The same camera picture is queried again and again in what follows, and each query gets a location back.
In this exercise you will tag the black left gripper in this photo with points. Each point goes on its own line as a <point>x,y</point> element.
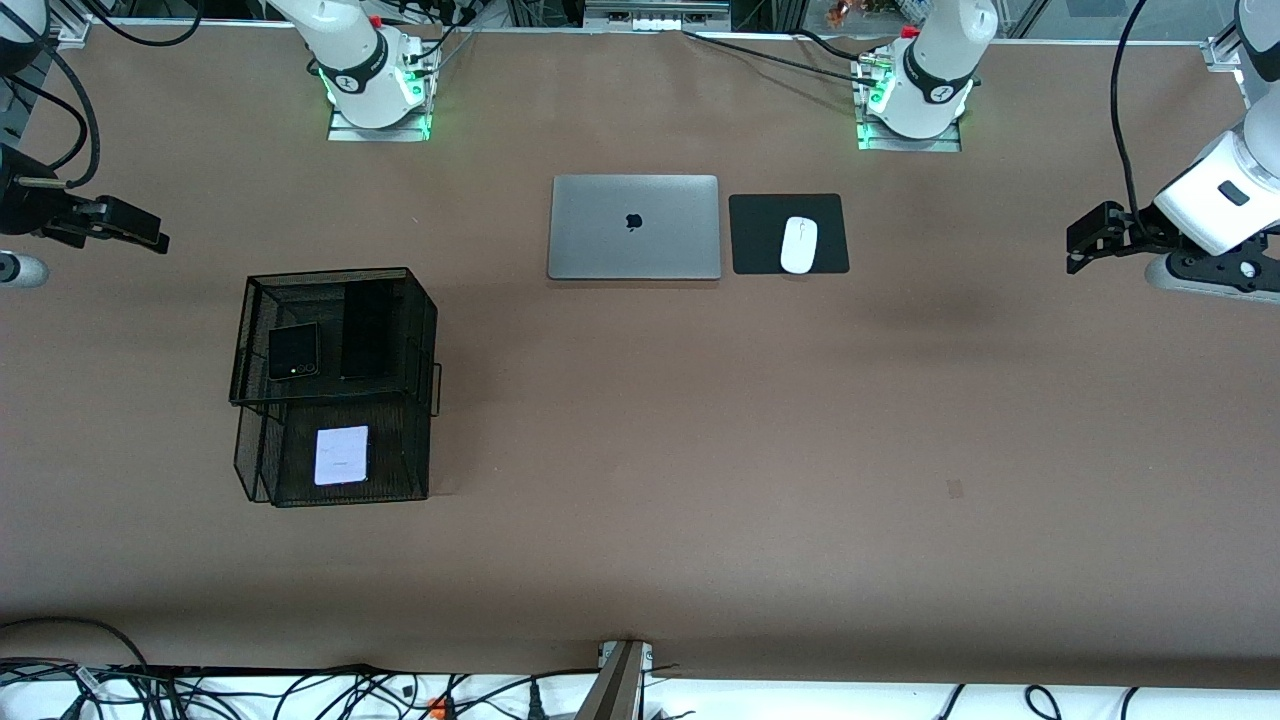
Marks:
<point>1142,229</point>

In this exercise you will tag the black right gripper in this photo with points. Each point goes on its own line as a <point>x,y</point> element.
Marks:
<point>30,205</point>

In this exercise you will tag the black square flip phone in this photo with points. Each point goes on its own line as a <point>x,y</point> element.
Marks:
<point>293,352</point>

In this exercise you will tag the long black smartphone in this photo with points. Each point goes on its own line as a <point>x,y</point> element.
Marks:
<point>367,330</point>

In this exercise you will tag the pale lilac phone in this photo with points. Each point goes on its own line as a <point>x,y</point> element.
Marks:
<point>341,456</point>

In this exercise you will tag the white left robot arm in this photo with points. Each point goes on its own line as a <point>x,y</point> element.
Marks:
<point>935,60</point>

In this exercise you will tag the black mesh two-tier tray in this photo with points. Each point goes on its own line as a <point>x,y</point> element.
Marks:
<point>400,330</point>

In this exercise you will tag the white computer mouse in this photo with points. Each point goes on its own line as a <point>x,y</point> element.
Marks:
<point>799,245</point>

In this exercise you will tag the black mouse pad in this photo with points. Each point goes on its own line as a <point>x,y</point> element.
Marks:
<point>760,240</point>

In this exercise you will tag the silver closed laptop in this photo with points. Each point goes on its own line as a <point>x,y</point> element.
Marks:
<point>620,250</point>

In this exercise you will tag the grey power strip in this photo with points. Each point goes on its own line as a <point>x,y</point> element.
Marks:
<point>655,22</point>

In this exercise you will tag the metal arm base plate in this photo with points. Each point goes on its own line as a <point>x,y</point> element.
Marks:
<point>345,133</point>
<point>940,147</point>

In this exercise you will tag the aluminium corner bracket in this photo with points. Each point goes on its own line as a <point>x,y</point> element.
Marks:
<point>78,32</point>
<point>1215,55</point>

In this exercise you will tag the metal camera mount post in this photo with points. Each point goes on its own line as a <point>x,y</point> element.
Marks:
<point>615,690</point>

